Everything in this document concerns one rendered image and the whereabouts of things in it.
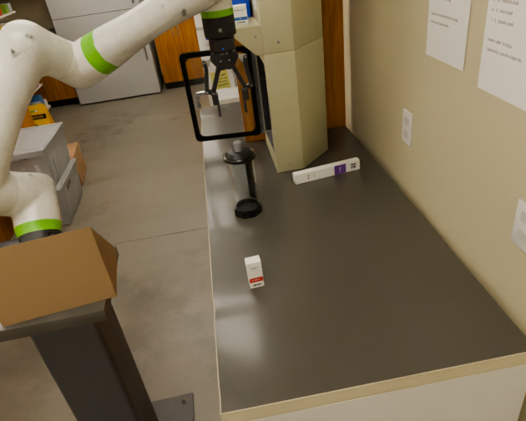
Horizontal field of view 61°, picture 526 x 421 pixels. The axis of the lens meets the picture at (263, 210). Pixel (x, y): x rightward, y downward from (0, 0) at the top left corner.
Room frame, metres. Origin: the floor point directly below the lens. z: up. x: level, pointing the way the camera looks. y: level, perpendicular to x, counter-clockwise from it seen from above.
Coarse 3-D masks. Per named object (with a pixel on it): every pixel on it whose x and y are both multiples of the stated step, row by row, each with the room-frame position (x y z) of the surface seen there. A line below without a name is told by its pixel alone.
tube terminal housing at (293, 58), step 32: (256, 0) 1.68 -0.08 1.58; (288, 0) 1.65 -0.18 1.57; (320, 0) 1.79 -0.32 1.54; (288, 32) 1.65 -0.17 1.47; (320, 32) 1.79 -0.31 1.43; (288, 64) 1.65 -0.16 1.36; (320, 64) 1.78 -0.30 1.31; (288, 96) 1.65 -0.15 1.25; (320, 96) 1.77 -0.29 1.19; (288, 128) 1.65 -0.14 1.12; (320, 128) 1.76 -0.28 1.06; (288, 160) 1.65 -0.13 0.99
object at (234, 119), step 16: (192, 64) 1.97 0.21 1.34; (240, 64) 1.95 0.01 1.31; (192, 80) 1.97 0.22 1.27; (224, 80) 1.96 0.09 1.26; (192, 96) 1.97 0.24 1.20; (208, 96) 1.96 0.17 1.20; (224, 96) 1.96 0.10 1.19; (240, 96) 1.95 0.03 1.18; (256, 96) 1.95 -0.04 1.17; (208, 112) 1.96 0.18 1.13; (224, 112) 1.96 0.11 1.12; (240, 112) 1.95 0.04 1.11; (208, 128) 1.96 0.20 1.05; (224, 128) 1.96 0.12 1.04; (240, 128) 1.95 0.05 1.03
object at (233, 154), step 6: (234, 144) 1.37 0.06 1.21; (240, 144) 1.37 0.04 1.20; (228, 150) 1.38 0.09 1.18; (234, 150) 1.37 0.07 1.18; (240, 150) 1.36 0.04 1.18; (246, 150) 1.36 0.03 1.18; (228, 156) 1.35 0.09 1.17; (234, 156) 1.34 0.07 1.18; (240, 156) 1.33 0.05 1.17; (246, 156) 1.34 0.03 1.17
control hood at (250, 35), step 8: (240, 24) 1.71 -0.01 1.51; (248, 24) 1.69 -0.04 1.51; (256, 24) 1.66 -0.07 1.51; (240, 32) 1.64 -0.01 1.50; (248, 32) 1.64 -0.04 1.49; (256, 32) 1.64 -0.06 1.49; (240, 40) 1.64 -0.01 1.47; (248, 40) 1.64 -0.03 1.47; (256, 40) 1.64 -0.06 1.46; (248, 48) 1.64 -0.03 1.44; (256, 48) 1.64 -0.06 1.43
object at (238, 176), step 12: (252, 156) 1.34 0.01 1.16; (228, 168) 1.36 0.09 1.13; (240, 168) 1.33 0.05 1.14; (252, 168) 1.35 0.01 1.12; (240, 180) 1.33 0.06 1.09; (252, 180) 1.34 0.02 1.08; (240, 192) 1.33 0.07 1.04; (252, 192) 1.34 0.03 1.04; (240, 204) 1.33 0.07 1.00; (252, 204) 1.33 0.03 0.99
